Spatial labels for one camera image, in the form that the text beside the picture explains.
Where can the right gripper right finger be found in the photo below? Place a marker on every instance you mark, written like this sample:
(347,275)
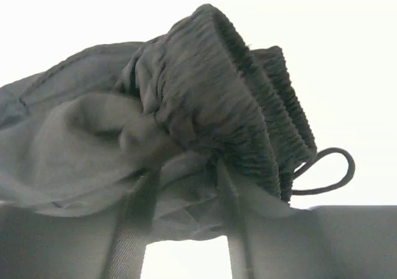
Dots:
(324,242)

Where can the black trousers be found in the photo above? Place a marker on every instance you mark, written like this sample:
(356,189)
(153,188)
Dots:
(76,138)

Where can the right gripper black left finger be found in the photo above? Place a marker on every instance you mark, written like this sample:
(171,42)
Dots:
(109,244)

